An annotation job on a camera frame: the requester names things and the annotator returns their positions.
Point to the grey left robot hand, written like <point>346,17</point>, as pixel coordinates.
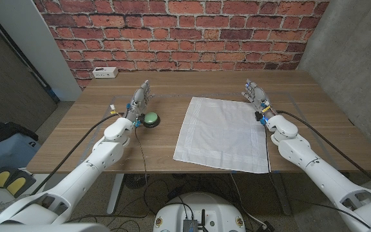
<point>138,100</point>

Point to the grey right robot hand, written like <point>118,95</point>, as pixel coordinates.
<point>259,98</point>

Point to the white handkerchief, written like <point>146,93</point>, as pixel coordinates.
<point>221,135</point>

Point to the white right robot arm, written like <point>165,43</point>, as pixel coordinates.
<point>320,174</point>

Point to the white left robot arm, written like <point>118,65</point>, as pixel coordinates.
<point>85,174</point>

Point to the green push button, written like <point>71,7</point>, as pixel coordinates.
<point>150,118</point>

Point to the white power strip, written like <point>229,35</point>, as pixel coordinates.
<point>105,73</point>

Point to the red brick print backdrop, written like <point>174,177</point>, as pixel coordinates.
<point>185,35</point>

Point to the black floor fan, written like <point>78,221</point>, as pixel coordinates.
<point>134,181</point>

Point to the white table leg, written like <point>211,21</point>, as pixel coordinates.
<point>114,193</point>

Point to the grey table leg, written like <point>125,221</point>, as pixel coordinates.
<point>282,193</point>

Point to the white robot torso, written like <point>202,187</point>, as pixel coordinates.
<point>217,209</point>

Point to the small grey electronics box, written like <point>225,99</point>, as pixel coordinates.
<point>190,225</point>

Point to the yellow foot pedal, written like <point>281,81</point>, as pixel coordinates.
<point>16,185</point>
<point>0,178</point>

